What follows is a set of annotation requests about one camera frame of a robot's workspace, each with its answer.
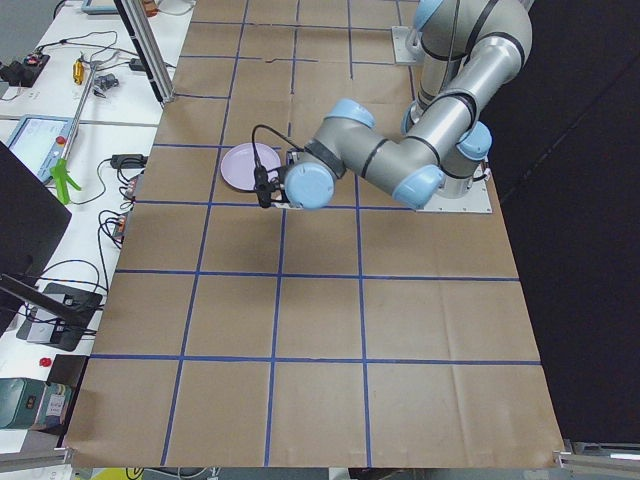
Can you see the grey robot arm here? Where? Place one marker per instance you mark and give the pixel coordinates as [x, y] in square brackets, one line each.
[470, 49]

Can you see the lavender round plate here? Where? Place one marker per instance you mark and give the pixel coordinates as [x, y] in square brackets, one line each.
[237, 166]

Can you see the black power adapter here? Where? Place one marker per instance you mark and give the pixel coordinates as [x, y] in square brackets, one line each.
[128, 161]

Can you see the black desk stand base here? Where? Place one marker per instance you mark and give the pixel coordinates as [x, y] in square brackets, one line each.
[45, 328]

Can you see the black monitor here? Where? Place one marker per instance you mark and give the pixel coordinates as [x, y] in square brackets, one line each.
[33, 221]

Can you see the yellow tool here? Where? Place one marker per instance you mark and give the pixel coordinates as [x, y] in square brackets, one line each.
[78, 72]

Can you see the blue teach pendant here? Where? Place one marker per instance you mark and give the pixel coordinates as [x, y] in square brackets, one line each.
[38, 142]

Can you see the green box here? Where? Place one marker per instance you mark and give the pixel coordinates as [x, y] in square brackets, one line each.
[32, 404]

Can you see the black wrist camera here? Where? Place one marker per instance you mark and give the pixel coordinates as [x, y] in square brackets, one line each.
[264, 186]

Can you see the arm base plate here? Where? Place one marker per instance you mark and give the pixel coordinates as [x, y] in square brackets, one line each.
[464, 196]
[402, 45]

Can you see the green-handled reacher grabber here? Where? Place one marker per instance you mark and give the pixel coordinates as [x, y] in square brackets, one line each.
[59, 171]

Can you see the aluminium frame post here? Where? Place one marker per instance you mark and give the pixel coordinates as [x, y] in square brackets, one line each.
[136, 23]

